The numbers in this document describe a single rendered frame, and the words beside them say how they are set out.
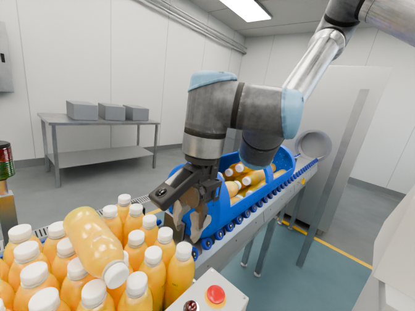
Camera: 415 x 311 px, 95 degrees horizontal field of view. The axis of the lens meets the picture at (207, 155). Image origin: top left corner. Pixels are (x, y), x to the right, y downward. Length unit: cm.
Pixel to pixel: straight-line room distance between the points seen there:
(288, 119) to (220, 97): 12
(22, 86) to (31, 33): 73
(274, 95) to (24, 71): 366
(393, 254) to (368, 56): 534
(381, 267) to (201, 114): 58
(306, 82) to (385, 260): 49
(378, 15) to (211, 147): 60
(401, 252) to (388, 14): 60
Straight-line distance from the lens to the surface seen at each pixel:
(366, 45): 589
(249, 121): 36
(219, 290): 46
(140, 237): 55
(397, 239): 66
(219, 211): 65
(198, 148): 37
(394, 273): 70
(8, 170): 80
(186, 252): 51
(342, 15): 85
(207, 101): 36
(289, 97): 36
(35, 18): 391
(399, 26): 77
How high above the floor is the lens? 147
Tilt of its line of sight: 17 degrees down
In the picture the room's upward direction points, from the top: 9 degrees clockwise
